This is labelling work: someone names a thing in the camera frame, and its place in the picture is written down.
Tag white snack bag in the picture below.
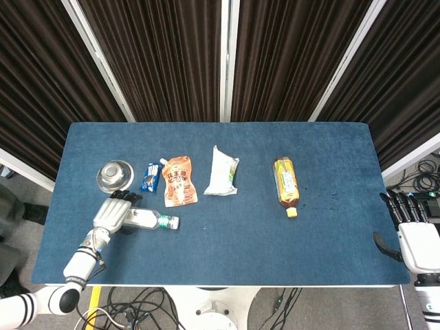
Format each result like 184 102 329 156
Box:
203 144 240 197

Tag orange spout pouch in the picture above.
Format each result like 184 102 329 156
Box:
159 155 199 208

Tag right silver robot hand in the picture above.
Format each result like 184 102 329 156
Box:
373 191 440 275

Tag blue table mat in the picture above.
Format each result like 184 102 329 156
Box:
31 122 412 286

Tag stainless steel bowl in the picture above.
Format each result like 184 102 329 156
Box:
96 159 135 194

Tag white partition frame rail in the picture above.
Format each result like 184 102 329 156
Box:
380 140 440 180
0 147 56 193

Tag yellow-capped tea bottle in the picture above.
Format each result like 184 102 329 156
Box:
272 157 300 219

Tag black cable with inline switch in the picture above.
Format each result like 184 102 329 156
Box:
257 287 304 330

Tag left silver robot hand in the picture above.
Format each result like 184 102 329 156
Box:
92 189 144 237

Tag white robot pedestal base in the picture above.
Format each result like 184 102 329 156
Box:
164 286 263 330

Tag blue cookie packet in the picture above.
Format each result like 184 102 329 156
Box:
138 162 164 194

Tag dark brown pleated curtain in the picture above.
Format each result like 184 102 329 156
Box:
230 0 375 123
0 0 129 180
78 0 223 123
318 0 440 170

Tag transparent plastic bottle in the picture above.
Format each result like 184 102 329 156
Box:
123 208 180 231

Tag yellow floor tape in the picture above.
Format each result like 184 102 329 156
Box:
85 286 103 330

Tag coiled black floor cables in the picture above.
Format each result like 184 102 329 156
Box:
386 158 440 194

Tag white partition frame post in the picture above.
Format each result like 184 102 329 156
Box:
219 0 241 123
307 0 393 123
61 0 137 123

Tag black floor cable bundle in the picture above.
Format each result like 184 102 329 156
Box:
74 287 182 330

